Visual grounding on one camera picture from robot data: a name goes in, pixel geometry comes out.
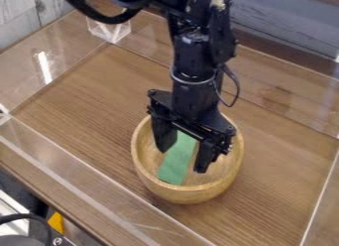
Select clear acrylic tray walls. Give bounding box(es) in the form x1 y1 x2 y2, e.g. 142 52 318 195
0 12 339 246

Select black equipment with screw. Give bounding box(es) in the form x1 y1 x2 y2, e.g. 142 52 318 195
29 220 78 246

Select black cable lower left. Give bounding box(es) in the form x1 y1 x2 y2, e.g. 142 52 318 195
0 213 55 246

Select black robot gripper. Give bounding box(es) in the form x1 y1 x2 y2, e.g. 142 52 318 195
147 68 237 174

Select clear acrylic corner bracket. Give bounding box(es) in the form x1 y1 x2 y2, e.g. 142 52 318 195
86 18 131 45

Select yellow label on equipment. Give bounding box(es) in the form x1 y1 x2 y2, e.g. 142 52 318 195
49 211 66 234

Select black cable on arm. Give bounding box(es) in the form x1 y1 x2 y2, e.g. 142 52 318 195
213 62 242 108

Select green rectangular block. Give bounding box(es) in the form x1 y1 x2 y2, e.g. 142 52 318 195
158 132 197 185

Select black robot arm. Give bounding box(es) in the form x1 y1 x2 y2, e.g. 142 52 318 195
66 0 239 174

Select brown wooden bowl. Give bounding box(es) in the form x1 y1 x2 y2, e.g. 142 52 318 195
131 116 246 204

